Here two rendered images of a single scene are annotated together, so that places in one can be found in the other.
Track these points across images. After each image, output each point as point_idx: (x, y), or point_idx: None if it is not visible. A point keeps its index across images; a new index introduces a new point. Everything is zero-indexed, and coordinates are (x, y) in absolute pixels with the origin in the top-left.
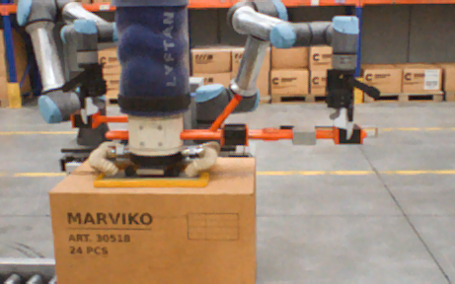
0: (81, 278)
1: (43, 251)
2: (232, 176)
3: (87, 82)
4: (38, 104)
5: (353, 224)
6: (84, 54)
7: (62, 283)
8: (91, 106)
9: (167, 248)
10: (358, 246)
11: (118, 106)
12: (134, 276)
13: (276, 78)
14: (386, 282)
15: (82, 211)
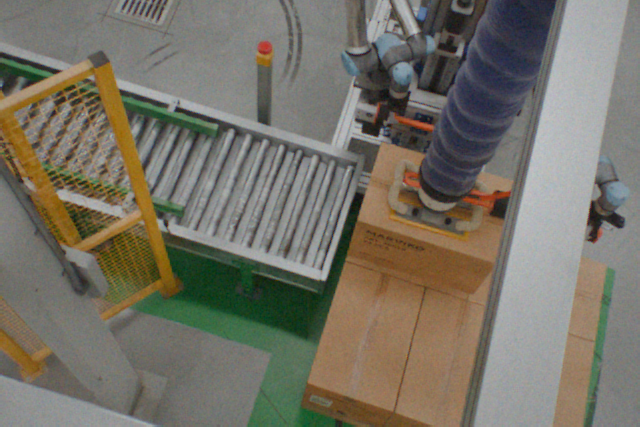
0: (366, 250)
1: None
2: (489, 222)
3: (394, 105)
4: (341, 54)
5: (628, 17)
6: (397, 94)
7: (353, 247)
8: (393, 118)
9: (428, 260)
10: (616, 63)
11: (419, 180)
12: (402, 260)
13: None
14: (618, 133)
15: (377, 232)
